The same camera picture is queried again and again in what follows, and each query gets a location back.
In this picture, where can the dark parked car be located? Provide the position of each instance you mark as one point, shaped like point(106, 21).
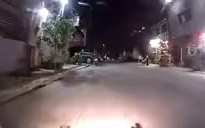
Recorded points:
point(86, 56)

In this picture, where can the building with red front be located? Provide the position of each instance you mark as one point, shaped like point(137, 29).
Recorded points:
point(77, 40)

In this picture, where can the grey asphalt road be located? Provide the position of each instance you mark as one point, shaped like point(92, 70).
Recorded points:
point(130, 90)

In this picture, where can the person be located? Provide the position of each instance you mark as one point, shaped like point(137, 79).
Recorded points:
point(146, 59)

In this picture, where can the green leafy tree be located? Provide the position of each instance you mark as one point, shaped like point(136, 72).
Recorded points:
point(58, 33)

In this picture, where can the robot's own part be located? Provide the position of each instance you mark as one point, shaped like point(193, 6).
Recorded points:
point(64, 126)

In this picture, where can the street lamp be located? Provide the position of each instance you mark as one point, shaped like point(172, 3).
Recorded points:
point(43, 13)

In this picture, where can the raised concrete pavement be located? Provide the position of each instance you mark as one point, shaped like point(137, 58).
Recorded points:
point(20, 83)

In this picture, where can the grey building with window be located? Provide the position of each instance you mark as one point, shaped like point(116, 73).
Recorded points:
point(190, 30)

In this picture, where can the grey wall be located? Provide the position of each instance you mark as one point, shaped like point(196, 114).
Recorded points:
point(6, 50)

